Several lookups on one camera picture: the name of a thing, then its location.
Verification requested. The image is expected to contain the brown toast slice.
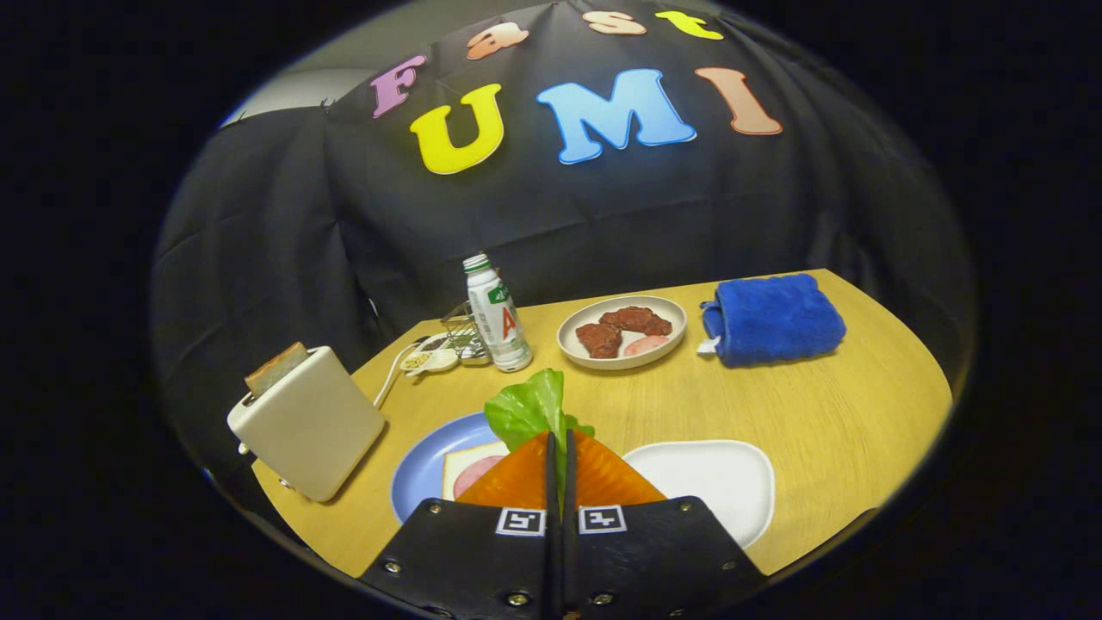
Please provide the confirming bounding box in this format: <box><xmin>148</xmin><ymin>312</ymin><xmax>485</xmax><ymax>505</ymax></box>
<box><xmin>244</xmin><ymin>341</ymin><xmax>309</xmax><ymax>399</ymax></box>

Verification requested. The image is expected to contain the white bread slice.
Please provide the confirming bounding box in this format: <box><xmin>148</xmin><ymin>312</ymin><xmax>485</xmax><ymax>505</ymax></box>
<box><xmin>442</xmin><ymin>440</ymin><xmax>511</xmax><ymax>502</ymax></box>

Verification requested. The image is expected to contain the brown meat piece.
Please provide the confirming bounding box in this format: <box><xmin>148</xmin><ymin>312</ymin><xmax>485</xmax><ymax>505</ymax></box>
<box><xmin>599</xmin><ymin>306</ymin><xmax>673</xmax><ymax>338</ymax></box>
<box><xmin>575</xmin><ymin>322</ymin><xmax>622</xmax><ymax>359</ymax></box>

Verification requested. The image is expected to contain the black backdrop cloth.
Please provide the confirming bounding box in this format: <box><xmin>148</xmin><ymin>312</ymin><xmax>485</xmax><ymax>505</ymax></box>
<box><xmin>151</xmin><ymin>0</ymin><xmax>978</xmax><ymax>483</ymax></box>

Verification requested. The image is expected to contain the white toaster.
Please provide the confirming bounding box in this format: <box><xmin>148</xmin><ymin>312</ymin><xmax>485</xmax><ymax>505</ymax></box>
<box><xmin>226</xmin><ymin>344</ymin><xmax>386</xmax><ymax>504</ymax></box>

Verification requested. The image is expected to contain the white power strip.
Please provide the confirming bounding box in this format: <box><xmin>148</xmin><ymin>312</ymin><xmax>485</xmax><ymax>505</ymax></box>
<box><xmin>399</xmin><ymin>332</ymin><xmax>460</xmax><ymax>376</ymax></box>

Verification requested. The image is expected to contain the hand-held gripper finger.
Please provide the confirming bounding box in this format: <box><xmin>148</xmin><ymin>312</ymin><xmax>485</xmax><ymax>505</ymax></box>
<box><xmin>357</xmin><ymin>431</ymin><xmax>561</xmax><ymax>620</ymax></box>
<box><xmin>561</xmin><ymin>429</ymin><xmax>768</xmax><ymax>620</ymax></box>

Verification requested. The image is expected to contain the white drink bottle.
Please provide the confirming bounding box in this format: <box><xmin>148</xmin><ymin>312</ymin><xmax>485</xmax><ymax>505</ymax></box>
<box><xmin>462</xmin><ymin>252</ymin><xmax>534</xmax><ymax>373</ymax></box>

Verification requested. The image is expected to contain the white rounded plate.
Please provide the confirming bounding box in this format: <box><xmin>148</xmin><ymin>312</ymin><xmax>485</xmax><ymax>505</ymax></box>
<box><xmin>622</xmin><ymin>439</ymin><xmax>777</xmax><ymax>550</ymax></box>

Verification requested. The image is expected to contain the blue plate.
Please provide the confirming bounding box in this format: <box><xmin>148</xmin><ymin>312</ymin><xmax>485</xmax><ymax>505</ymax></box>
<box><xmin>391</xmin><ymin>411</ymin><xmax>517</xmax><ymax>524</ymax></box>

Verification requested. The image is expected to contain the green lettuce leaf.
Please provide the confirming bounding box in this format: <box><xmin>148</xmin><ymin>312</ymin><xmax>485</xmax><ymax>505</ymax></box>
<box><xmin>484</xmin><ymin>369</ymin><xmax>596</xmax><ymax>500</ymax></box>

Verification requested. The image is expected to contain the blue folded towel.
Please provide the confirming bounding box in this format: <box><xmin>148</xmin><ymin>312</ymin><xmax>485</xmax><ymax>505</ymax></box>
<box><xmin>699</xmin><ymin>273</ymin><xmax>847</xmax><ymax>369</ymax></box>

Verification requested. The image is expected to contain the beige round plate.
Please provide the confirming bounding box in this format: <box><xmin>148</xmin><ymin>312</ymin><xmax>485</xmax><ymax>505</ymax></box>
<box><xmin>557</xmin><ymin>295</ymin><xmax>688</xmax><ymax>371</ymax></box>

